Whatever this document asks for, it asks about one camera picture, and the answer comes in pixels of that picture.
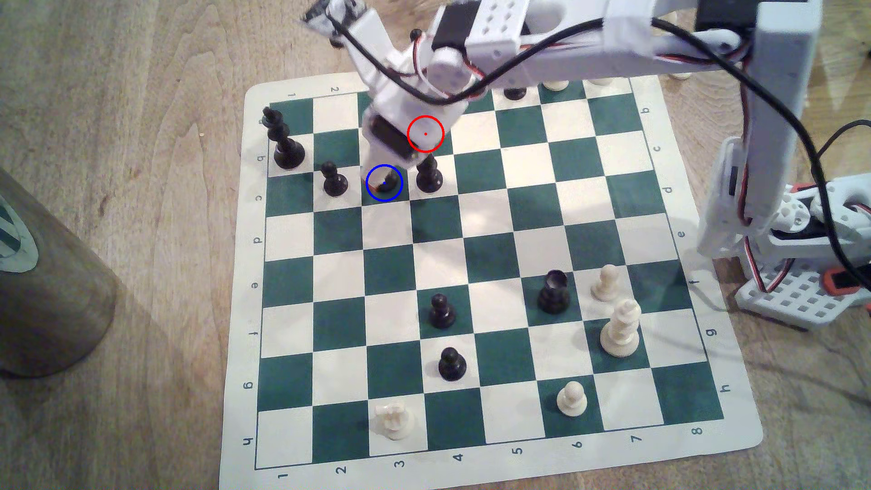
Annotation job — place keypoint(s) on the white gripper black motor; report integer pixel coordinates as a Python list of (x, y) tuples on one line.
[(388, 137)]

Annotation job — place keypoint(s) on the black bishop chess piece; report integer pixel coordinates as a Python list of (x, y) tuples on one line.
[(390, 189), (429, 178)]

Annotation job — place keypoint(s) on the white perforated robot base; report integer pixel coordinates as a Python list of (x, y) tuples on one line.
[(793, 299)]

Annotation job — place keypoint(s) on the black king chess piece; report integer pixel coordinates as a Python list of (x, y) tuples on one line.
[(287, 153)]

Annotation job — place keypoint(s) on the green and white chess mat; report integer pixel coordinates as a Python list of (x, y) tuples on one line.
[(490, 258)]

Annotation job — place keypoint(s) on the white rook chess piece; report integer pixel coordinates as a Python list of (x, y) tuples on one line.
[(556, 86)]

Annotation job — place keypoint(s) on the black rook chess piece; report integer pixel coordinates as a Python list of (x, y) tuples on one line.
[(554, 294)]

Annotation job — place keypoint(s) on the white knight chess piece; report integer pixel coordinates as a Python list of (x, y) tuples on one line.
[(395, 422)]

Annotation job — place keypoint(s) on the white queen chess piece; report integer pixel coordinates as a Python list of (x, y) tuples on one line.
[(620, 335)]

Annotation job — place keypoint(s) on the brown cup with logo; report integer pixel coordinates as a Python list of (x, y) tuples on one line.
[(47, 299)]

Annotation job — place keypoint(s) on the camera on white bracket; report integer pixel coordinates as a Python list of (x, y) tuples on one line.
[(367, 34)]

